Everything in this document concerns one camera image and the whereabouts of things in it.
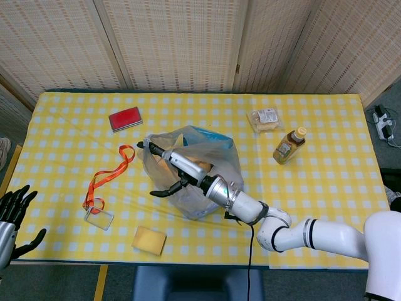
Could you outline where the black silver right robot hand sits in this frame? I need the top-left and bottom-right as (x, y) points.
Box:
(136, 140), (212, 198)

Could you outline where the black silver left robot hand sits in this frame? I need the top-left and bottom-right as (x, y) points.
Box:
(0, 184), (47, 271)

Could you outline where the transparent plastic bag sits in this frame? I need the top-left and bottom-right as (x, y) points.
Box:
(142, 125), (246, 221)

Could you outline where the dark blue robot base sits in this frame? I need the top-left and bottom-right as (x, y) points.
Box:
(131, 265), (266, 301)

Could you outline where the yellow orange snack pouch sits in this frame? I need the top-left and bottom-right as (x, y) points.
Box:
(153, 134), (211, 189)

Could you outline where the blue carton box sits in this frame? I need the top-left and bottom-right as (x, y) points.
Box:
(184, 126), (234, 149)

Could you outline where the red card case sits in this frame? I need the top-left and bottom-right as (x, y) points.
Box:
(108, 106), (144, 133)

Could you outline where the yellow sponge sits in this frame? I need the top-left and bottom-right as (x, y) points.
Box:
(131, 225), (167, 256)

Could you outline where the wrapped bread snack pack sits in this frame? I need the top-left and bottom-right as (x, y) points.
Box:
(246, 107), (285, 135)

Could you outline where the clear badge holder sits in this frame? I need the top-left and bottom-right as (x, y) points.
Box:
(83, 198), (115, 231)

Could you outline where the yellow cap tea bottle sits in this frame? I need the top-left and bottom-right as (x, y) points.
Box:
(273, 126), (307, 166)

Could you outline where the woven bamboo folding screen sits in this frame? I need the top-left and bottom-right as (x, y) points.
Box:
(0, 0), (401, 109)

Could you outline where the yellow white checked tablecloth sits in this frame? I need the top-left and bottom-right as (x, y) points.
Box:
(0, 91), (397, 270)

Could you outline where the white power strip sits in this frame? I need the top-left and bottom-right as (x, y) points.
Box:
(372, 105), (395, 141)

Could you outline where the grey sneaker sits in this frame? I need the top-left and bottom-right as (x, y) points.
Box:
(384, 185), (401, 211)

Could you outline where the orange lanyard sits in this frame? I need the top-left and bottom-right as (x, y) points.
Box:
(82, 145), (136, 210)

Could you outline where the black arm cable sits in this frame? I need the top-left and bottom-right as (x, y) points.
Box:
(224, 209), (255, 301)

